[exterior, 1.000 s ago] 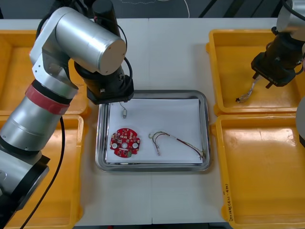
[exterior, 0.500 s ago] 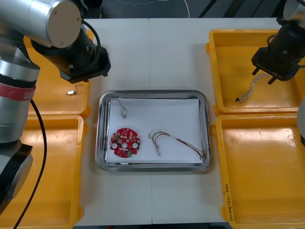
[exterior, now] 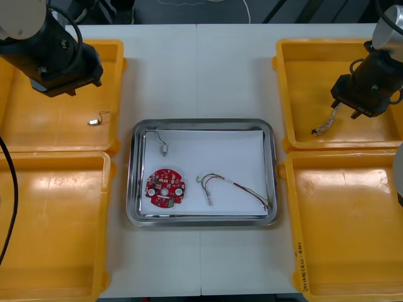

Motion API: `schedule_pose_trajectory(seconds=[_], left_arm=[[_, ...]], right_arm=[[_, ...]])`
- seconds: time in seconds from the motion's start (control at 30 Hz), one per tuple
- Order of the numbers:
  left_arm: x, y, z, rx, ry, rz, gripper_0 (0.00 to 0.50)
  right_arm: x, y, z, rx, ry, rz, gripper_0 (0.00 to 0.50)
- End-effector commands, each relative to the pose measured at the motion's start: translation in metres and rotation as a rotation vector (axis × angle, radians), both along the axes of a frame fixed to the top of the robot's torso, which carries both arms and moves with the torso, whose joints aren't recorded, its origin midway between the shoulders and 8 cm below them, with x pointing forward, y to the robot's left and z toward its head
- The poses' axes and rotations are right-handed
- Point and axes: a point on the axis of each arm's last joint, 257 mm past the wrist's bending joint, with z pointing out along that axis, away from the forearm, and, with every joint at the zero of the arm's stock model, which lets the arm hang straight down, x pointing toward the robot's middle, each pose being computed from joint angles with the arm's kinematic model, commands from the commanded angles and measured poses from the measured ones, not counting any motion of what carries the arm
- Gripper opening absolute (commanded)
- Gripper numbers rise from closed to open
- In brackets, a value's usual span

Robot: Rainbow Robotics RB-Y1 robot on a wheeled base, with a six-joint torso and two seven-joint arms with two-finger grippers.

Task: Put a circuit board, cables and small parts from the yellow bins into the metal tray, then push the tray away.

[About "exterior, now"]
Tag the silver-grey and black left arm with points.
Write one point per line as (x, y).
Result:
(19, 15)

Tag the round red circuit board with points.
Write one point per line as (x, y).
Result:
(163, 188)

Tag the white sheet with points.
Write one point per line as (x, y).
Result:
(220, 151)

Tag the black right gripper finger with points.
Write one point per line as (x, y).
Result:
(336, 104)
(356, 114)

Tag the steel tray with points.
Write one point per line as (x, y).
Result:
(133, 176)

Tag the silver-grey and black right arm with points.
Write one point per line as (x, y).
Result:
(388, 28)

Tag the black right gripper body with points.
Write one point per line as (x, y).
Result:
(349, 92)

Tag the small metal solenoid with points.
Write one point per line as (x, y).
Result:
(164, 151)
(93, 122)

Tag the yellow-orange plastic bin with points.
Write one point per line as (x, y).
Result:
(50, 226)
(340, 239)
(308, 81)
(37, 126)

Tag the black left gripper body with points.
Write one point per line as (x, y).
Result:
(88, 73)

